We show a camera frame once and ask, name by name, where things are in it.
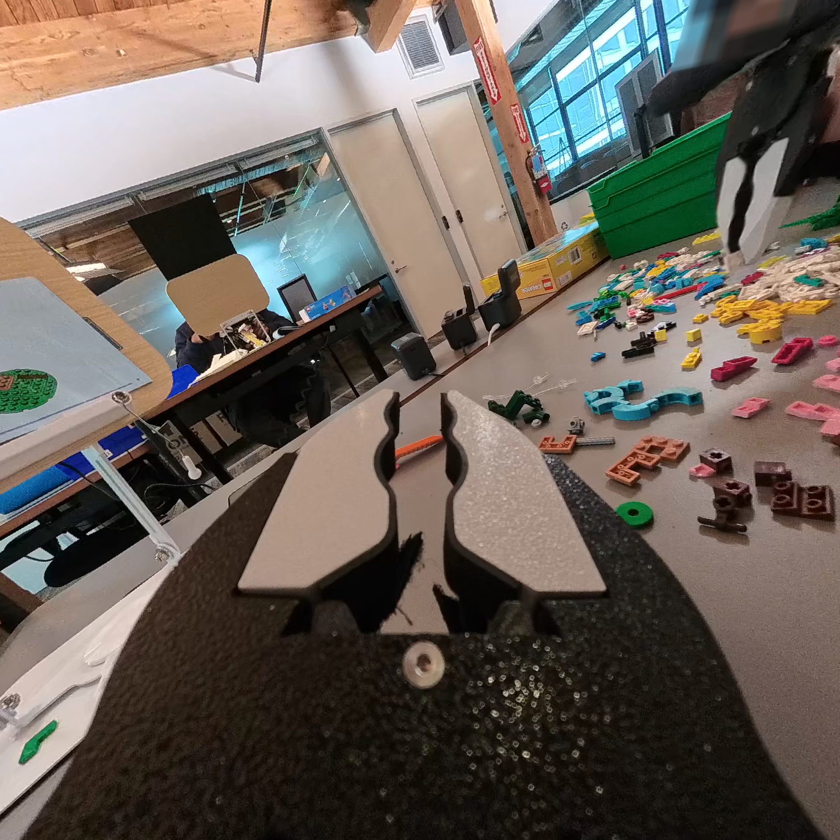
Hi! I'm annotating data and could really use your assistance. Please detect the blue lego box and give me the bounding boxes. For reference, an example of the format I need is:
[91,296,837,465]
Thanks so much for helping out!
[301,287,355,320]

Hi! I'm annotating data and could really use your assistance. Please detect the green angled lego plate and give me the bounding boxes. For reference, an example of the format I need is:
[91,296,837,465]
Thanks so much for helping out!
[18,720,59,765]

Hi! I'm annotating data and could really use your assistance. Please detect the person's torso brown sweater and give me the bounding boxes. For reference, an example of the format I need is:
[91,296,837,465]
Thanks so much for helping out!
[679,98,735,134]

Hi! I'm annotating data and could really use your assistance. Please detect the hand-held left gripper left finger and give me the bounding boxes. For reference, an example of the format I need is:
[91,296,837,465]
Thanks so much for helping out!
[235,390,401,602]

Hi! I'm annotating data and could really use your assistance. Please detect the black panel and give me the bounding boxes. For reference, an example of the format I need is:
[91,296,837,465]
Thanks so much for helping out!
[128,192,237,280]

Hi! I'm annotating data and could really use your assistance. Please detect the black metal rod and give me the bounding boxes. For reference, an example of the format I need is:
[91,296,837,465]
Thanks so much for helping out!
[255,0,273,83]

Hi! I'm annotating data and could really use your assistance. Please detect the black wall speaker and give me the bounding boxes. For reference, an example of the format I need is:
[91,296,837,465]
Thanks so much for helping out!
[436,0,470,55]

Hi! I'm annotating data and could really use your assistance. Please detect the grey computer monitor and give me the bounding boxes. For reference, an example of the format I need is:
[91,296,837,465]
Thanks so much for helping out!
[616,49,676,160]

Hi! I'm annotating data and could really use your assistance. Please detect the orange brick separator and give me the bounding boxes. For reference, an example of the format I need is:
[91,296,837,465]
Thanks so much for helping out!
[394,434,445,462]

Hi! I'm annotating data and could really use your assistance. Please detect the lego instruction booklet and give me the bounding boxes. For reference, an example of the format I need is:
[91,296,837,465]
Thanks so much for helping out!
[0,277,153,444]

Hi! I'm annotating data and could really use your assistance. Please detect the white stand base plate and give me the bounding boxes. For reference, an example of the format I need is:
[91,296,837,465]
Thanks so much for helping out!
[0,567,175,824]

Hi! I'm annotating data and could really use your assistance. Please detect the yellow lego box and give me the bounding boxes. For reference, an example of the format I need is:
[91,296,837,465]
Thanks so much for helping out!
[480,223,608,299]

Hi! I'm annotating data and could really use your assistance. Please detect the long brown table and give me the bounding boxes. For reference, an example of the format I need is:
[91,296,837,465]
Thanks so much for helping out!
[0,285,388,539]

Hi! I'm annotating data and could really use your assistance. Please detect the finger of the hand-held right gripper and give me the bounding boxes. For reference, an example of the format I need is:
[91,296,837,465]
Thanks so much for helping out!
[715,156,750,262]
[739,138,794,265]

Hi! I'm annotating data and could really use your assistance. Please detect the white toggle cord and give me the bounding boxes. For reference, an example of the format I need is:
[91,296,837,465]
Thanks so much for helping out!
[112,390,201,483]

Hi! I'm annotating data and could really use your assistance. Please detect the wall air vent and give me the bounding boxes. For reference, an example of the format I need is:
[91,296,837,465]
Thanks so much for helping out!
[395,16,444,80]

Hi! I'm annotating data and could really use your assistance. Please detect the green plastic tray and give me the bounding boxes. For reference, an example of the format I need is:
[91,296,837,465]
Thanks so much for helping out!
[594,174,723,260]
[591,154,723,225]
[587,112,732,207]

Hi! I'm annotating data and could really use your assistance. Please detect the wooden pillar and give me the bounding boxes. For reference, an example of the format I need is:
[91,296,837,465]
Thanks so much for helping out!
[454,0,559,247]

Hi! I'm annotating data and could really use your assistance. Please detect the pile of mixed lego pieces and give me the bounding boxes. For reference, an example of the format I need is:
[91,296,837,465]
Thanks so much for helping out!
[566,200,840,349]

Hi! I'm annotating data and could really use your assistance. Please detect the dark green lego assembly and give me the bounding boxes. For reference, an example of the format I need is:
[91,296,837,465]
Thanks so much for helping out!
[487,390,550,427]

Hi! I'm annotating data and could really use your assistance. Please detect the dark grey power adapter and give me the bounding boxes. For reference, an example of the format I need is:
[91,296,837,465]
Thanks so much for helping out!
[391,332,437,380]

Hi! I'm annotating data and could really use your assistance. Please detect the black office chair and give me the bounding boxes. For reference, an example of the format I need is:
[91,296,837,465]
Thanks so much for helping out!
[0,521,148,588]

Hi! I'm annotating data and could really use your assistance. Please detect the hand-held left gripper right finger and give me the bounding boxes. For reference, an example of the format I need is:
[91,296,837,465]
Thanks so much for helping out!
[440,390,609,602]

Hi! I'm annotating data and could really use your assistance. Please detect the teal curved lego piece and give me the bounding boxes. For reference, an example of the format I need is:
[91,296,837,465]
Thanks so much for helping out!
[612,388,704,422]
[584,381,644,416]

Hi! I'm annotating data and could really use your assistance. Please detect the dark brown lego plate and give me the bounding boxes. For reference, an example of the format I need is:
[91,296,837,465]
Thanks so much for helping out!
[770,481,836,522]

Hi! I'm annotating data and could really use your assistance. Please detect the white door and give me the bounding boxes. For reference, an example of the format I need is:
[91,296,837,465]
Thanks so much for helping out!
[413,82,526,263]
[326,109,463,309]

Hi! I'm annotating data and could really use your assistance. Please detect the small black monitor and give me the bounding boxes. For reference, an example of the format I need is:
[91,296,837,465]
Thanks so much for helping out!
[277,274,315,324]

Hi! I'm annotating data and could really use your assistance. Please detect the tall black charging case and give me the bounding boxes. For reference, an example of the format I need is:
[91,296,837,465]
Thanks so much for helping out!
[478,259,522,331]

